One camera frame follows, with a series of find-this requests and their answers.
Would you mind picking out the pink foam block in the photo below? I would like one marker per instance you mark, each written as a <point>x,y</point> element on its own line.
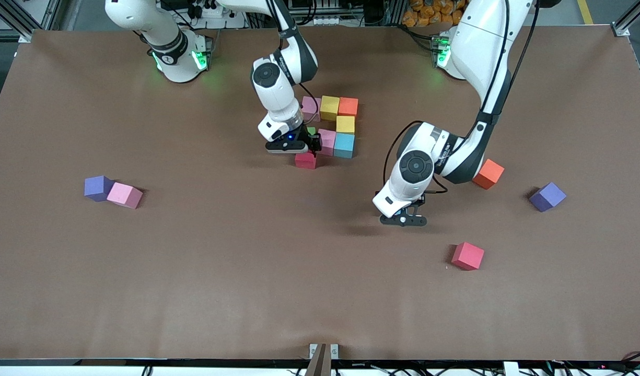
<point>327,142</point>
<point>124,195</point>
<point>312,107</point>

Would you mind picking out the purple foam block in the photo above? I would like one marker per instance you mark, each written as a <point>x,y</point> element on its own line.
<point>96,188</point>
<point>547,197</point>

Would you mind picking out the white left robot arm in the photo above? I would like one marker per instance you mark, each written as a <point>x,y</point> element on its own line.
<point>476,47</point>

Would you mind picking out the blue foam block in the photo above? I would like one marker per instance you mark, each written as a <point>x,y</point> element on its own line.
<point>344,146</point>

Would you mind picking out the metal table edge bracket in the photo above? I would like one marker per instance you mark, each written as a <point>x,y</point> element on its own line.
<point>324,357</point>

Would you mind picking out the bag of orange fruit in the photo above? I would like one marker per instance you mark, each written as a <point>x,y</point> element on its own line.
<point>429,13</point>

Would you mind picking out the small white box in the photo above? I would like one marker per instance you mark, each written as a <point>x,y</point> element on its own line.
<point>510,368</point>

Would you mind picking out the white power strip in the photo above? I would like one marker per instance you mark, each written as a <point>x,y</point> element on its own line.
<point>210,10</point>

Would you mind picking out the red foam block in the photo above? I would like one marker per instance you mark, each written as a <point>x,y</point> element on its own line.
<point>467,256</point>
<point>305,161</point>

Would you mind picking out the orange foam block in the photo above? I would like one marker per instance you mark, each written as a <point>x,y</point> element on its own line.
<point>489,174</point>
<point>348,107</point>

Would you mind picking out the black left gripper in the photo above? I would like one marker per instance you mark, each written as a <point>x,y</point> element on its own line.
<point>419,202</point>

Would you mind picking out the yellow foam block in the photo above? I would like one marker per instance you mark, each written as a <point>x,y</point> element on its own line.
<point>345,124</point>
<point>329,108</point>

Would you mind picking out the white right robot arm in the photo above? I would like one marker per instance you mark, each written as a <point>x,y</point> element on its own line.
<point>278,83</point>

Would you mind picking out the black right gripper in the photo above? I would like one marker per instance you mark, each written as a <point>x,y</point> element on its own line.
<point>314,142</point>

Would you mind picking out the aluminium frame profile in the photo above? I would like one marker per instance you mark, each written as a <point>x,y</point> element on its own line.
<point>630,21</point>
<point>24,21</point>

